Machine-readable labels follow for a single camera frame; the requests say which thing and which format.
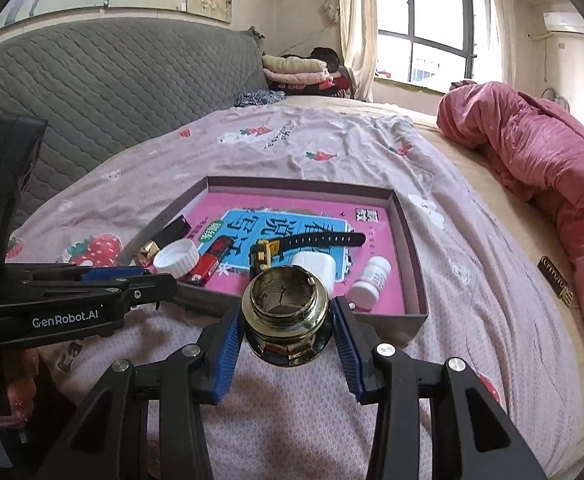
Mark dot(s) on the grey quilted headboard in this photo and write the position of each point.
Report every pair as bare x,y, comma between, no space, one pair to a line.
96,90

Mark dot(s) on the dark patterned cloth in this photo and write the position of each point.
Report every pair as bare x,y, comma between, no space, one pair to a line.
259,98

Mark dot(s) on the pink quilt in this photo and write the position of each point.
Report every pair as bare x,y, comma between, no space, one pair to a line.
532,160

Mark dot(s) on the person's left hand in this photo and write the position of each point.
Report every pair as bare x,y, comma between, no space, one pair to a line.
16,375

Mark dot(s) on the white ribbed bottle cap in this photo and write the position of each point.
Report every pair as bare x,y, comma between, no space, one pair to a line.
174,260

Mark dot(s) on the shallow grey cardboard box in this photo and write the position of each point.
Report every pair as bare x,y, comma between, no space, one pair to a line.
412,280

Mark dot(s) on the small white bottle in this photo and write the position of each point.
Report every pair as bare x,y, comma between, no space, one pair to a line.
369,282

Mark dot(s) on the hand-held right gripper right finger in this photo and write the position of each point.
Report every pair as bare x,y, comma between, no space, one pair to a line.
348,355

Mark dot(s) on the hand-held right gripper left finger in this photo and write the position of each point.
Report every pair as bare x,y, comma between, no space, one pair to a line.
224,360

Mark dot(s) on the white air conditioner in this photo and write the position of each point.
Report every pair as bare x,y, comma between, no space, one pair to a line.
564,22

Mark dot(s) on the beige bed sheet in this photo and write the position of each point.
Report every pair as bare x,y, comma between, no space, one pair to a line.
497,220

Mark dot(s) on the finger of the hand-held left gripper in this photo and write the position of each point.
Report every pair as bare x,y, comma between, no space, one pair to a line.
111,274
146,292

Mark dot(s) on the yellow and black wristwatch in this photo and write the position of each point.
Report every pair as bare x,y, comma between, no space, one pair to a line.
264,255

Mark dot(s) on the stack of folded clothes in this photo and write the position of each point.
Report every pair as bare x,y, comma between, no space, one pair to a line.
297,72

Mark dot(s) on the cream curtain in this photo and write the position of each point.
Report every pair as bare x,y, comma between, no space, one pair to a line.
499,30
357,25

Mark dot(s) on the black and gold lipstick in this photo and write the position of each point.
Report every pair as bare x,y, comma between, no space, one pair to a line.
169,235

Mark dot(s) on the pink and blue book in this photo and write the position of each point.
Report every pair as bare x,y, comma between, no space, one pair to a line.
282,215

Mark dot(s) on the strawberry printed blanket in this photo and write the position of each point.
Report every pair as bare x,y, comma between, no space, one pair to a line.
472,310

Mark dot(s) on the brass threaded fitting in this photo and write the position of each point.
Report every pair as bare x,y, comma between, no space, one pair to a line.
287,320

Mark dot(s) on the red and black lighter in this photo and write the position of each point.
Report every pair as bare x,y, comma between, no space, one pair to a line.
211,262

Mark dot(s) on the white earbuds case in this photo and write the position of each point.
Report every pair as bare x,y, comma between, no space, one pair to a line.
317,265

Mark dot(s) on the window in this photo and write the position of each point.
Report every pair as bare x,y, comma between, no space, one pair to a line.
432,25

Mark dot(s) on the black mattress label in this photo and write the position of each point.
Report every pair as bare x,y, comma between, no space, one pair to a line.
556,280

